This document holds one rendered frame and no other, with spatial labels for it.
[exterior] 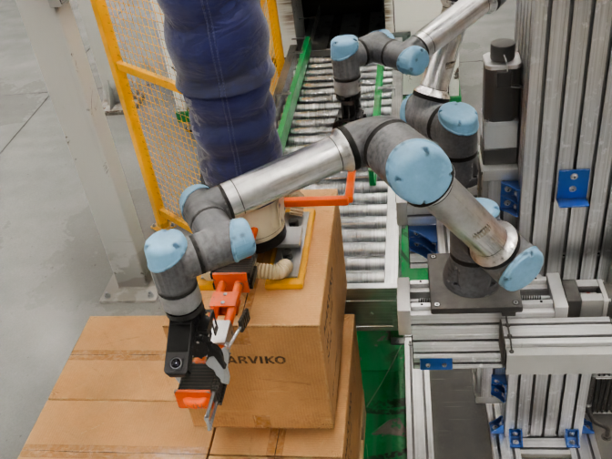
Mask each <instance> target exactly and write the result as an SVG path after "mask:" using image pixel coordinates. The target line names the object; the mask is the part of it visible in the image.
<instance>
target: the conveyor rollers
mask: <svg viewBox="0 0 612 459"><path fill-rule="evenodd" d="M360 69H361V79H362V80H363V83H361V86H362V89H361V92H362V95H361V97H360V100H361V106H362V110H364V113H363V114H366V116H367V117H372V114H373V103H374V92H375V81H376V71H377V63H370V64H368V65H366V66H361V67H360ZM392 84H393V69H392V68H389V67H387V66H384V67H383V81H382V86H383V87H386V86H391V85H392ZM391 107H392V90H391V89H383V90H382V108H381V116H390V115H391ZM340 108H342V107H341V101H340V100H338V99H337V98H336V94H335V92H334V84H333V73H332V59H331V57H330V56H318V57H310V58H309V61H308V65H307V68H306V71H305V75H304V79H303V81H302V85H301V91H300V94H299V98H298V101H297V105H296V108H295V111H294V115H293V119H292V121H291V128H290V131H289V135H288V138H287V141H286V145H285V149H284V151H283V156H286V155H288V154H290V153H291V152H294V151H296V150H298V149H301V148H304V147H306V146H309V145H310V144H312V143H315V142H317V141H319V140H322V139H324V138H326V137H329V136H330V135H331V133H332V127H333V123H334V120H335V118H336V116H337V114H338V111H340ZM347 174H348V170H343V171H341V172H338V173H336V174H334V175H332V176H329V177H328V178H325V179H322V180H320V181H318V182H316V183H313V184H311V185H310V186H308V187H305V188H303V189H337V190H338V196H345V190H346V181H347ZM387 200H388V185H387V184H386V183H385V182H384V181H383V180H382V179H381V178H380V177H379V176H378V175H377V178H376V186H370V184H369V172H368V168H359V169H357V170H356V176H355V185H354V194H353V202H352V203H349V205H345V206H339V207H340V216H341V217H353V218H341V225H342V242H374V241H386V222H387V217H386V216H387ZM363 204H370V205H363ZM366 216H383V217H366ZM385 245H386V244H385V243H348V244H343V252H344V256H382V255H385ZM344 261H345V270H384V267H385V257H371V258H344ZM346 280H347V283H384V272H346Z"/></svg>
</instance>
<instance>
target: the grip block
mask: <svg viewBox="0 0 612 459"><path fill-rule="evenodd" d="M254 264H255V256H254V255H252V256H249V257H248V258H245V259H243V260H240V261H239V262H237V263H236V262H234V263H231V264H230V265H227V266H224V267H221V268H219V269H216V270H212V271H211V272H210V277H211V279H212V280H213V283H212V285H213V289H214V290H216V289H217V286H218V283H219V281H226V282H227V288H226V290H225V291H232V289H233V286H234V282H235V281H242V282H243V288H242V292H250V289H253V287H254V283H255V280H256V276H257V272H258V270H257V266H254Z"/></svg>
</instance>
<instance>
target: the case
mask: <svg viewBox="0 0 612 459"><path fill-rule="evenodd" d="M300 191H301V193H302V194H303V195H304V197H320V196H338V189H300ZM304 208H305V209H315V212H316V213H315V219H314V224H313V230H312V235H311V245H310V251H309V257H308V262H307V268H306V273H305V279H304V284H303V288H302V289H299V290H266V288H265V281H266V280H265V279H262V278H260V279H258V278H257V279H256V280H255V283H254V287H253V289H250V292H242V293H241V295H240V300H241V302H240V308H239V311H238V315H235V319H234V322H233V325H232V328H233V331H234V333H235V331H236V330H237V329H238V327H239V324H238V320H239V318H240V316H241V314H242V313H243V312H244V310H245V308H248V309H249V313H250V321H249V323H248V325H247V327H246V328H245V330H244V332H239V334H238V336H237V338H236V339H235V341H234V343H233V344H232V345H231V347H230V352H231V355H230V358H229V365H228V368H229V376H230V378H229V384H227V388H226V392H225V395H224V399H223V403H222V405H218V407H217V411H216V413H215V417H214V421H213V425H212V427H245V428H291V429H333V428H334V418H335V408H336V399H337V389H338V379H339V370H340V359H341V349H342V331H343V321H344V311H345V302H346V291H347V280H346V270H345V261H344V252H343V243H342V225H341V216H340V207H339V206H314V207H304ZM206 411H207V409H191V408H189V413H190V416H191V419H192V422H193V424H194V426H198V427H207V425H206V422H205V421H204V416H205V414H206Z"/></svg>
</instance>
